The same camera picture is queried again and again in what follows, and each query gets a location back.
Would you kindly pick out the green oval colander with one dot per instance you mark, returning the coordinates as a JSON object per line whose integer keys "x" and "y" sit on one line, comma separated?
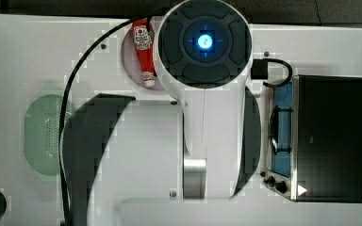
{"x": 41, "y": 134}

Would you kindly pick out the red ketchup bottle toy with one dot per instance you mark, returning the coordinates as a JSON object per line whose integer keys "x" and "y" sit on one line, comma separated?
{"x": 143, "y": 38}

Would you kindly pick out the black toaster oven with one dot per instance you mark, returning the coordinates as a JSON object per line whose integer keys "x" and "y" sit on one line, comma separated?
{"x": 315, "y": 139}

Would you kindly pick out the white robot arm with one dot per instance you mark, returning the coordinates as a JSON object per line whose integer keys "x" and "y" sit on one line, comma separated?
{"x": 203, "y": 56}

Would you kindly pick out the round grey plate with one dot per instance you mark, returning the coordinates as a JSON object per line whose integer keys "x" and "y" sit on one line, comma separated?
{"x": 131, "y": 64}

